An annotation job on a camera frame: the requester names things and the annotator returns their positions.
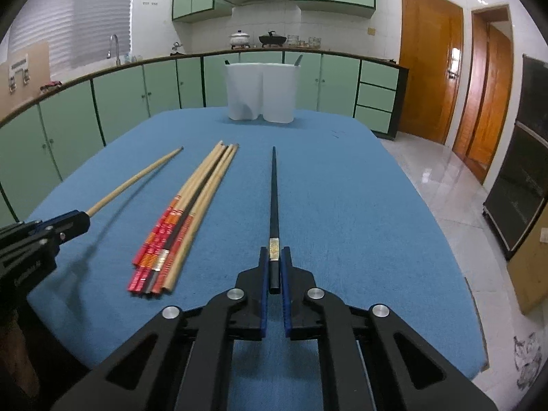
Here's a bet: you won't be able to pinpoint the chrome sink faucet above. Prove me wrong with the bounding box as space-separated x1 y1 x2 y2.
106 34 123 67

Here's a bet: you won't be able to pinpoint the grey floor rag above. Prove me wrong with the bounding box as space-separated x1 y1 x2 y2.
511 332 545 391

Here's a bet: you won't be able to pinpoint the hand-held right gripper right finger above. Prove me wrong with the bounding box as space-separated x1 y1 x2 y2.
280 246 499 411

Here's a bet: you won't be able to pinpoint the black chopstick with gold band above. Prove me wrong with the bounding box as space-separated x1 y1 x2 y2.
267 146 283 295

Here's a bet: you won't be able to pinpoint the open wooden door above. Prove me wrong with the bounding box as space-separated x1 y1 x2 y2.
453 4 514 186

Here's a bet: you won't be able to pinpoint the white utensil holder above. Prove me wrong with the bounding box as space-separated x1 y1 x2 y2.
225 62 300 124

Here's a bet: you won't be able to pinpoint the cardboard box with labels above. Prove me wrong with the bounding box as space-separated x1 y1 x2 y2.
0 42 52 117

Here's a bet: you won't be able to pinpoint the black wok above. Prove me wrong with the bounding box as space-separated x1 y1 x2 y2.
259 31 288 48

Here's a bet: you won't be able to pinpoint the green lower kitchen cabinets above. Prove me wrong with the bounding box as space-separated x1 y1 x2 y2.
0 50 400 223

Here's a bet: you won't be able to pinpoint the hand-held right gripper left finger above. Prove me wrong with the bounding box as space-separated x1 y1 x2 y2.
49 246 270 411

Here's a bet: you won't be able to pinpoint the closed wooden door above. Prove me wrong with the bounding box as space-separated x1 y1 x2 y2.
398 0 465 145

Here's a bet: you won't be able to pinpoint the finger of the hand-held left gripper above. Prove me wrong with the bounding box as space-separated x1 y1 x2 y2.
0 213 91 252
0 210 84 240

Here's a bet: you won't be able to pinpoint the plain wooden chopstick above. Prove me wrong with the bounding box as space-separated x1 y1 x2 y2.
86 146 185 217

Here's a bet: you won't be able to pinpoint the white window blinds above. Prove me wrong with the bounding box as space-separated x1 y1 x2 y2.
9 0 134 84

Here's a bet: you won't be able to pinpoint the plain cardboard box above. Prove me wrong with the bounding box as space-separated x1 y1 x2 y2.
506 227 548 316

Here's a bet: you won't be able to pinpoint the black glass-front cabinet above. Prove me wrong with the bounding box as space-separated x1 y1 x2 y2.
483 55 548 263

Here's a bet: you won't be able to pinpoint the blue tablecloth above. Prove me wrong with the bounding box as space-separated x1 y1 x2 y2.
26 107 489 411

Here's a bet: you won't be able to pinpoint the person's left hand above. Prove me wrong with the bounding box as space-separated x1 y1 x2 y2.
6 314 36 397

